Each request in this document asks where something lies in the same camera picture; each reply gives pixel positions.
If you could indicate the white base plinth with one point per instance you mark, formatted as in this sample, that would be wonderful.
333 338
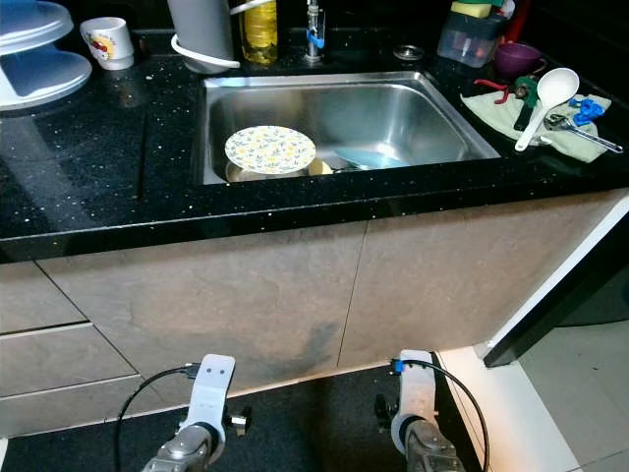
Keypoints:
496 413

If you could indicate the grey water filter cylinder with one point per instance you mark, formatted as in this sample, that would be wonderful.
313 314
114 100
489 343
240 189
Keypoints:
201 29

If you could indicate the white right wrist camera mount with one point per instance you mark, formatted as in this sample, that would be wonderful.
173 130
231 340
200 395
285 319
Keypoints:
415 393

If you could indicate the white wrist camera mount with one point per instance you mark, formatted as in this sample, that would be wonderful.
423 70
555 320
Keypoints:
216 388
415 393

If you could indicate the light blue plate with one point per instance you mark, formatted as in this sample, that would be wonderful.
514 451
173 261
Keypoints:
373 157

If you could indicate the stainless steel sink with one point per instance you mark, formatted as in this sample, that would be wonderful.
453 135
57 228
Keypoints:
393 113

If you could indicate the beige cabinet drawer front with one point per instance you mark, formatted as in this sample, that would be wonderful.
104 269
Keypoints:
59 359
34 295

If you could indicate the silver metal utensil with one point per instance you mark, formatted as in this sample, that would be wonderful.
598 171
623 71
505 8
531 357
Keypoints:
560 121

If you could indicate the purple cup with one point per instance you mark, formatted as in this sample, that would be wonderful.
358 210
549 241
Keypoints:
516 59

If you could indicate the wide beige cabinet door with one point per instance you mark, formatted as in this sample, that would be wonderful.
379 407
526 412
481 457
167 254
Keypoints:
206 295

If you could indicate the white plastic ladle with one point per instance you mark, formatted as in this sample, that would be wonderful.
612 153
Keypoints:
558 87

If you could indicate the yellow green sponge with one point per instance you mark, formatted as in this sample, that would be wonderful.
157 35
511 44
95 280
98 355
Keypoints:
472 10

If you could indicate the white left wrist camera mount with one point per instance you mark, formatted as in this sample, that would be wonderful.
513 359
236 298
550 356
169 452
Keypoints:
216 388

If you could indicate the chrome faucet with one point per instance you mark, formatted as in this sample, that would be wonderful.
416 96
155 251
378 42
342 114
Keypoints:
314 20

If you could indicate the black side panel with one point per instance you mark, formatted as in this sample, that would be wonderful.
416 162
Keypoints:
585 285

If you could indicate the red yellow bottle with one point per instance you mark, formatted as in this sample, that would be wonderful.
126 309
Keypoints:
519 15

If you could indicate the white printed mug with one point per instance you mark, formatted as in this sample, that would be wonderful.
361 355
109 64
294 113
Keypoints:
113 44

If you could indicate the round metal drain cap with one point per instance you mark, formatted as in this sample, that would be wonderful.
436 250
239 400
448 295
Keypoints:
409 52

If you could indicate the pale green cloth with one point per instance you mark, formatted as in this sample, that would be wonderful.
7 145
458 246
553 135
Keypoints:
491 110

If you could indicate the beige cabinet kickboard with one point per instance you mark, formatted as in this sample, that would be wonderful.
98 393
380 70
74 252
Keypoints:
59 413

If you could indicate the clear plastic sponge container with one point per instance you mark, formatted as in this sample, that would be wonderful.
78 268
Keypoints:
467 44

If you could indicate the white blue tiered rack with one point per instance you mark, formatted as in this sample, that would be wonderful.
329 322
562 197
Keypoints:
44 79

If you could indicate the yellow oil bottle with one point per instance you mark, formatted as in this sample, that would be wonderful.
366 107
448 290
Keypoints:
258 39

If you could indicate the blue faucet clip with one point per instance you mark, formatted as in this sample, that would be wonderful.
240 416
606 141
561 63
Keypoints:
316 39

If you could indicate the floral plate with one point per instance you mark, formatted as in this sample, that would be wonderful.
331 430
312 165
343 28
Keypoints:
270 149

